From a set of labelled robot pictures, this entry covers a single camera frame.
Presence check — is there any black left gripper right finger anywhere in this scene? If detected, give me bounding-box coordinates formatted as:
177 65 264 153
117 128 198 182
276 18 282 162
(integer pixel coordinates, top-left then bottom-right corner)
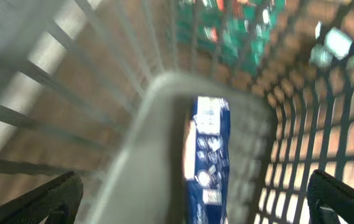
307 169 354 224

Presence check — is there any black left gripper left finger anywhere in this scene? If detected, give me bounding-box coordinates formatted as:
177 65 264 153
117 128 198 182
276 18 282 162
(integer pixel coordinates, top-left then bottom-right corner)
0 171 83 224

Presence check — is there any blue snack box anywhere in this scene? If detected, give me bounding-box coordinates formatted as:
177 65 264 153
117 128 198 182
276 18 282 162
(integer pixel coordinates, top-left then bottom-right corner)
182 96 231 224

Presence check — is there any grey plastic basket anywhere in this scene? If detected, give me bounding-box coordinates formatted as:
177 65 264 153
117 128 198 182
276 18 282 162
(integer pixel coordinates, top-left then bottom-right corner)
0 1 354 223

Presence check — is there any light teal snack packet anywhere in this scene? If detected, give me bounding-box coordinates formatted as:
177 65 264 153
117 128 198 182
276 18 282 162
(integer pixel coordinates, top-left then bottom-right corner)
309 21 354 70

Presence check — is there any green Nescafe bag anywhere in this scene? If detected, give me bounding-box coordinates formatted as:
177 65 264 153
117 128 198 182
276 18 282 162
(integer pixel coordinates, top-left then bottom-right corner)
176 0 286 76

